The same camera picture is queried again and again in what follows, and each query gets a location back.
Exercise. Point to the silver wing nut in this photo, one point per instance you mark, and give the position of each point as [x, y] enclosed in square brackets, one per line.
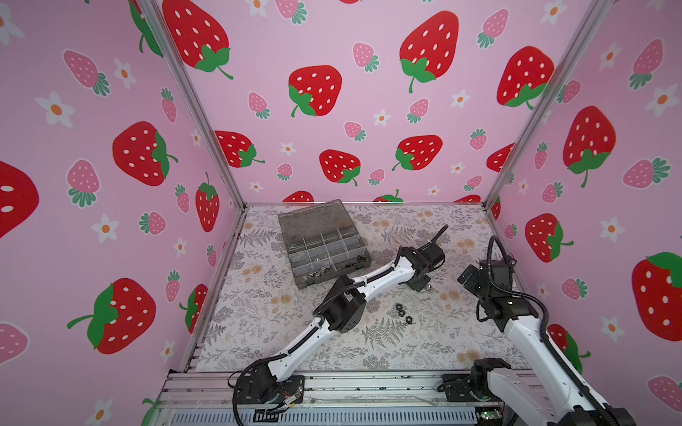
[318, 273]

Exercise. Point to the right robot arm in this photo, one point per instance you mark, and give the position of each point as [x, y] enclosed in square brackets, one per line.
[568, 398]

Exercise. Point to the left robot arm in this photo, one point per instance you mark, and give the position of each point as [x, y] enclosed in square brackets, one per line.
[339, 312]

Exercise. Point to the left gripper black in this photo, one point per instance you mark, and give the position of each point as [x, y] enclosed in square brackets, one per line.
[424, 284]

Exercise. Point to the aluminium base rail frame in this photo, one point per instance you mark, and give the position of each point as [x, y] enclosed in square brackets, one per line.
[333, 398]

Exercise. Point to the clear plastic organizer box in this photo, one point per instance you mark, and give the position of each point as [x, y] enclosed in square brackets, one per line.
[323, 235]

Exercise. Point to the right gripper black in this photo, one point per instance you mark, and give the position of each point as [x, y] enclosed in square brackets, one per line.
[471, 277]

